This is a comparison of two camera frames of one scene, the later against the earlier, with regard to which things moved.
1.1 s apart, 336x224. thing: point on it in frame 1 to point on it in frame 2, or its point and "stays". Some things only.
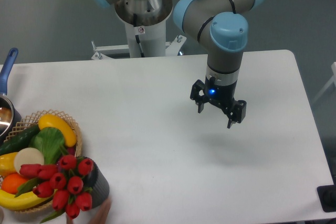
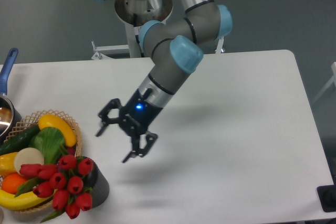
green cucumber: (19, 140) stays
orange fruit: (11, 182) stays
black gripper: (222, 95) to (135, 117)
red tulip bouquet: (63, 181) stays
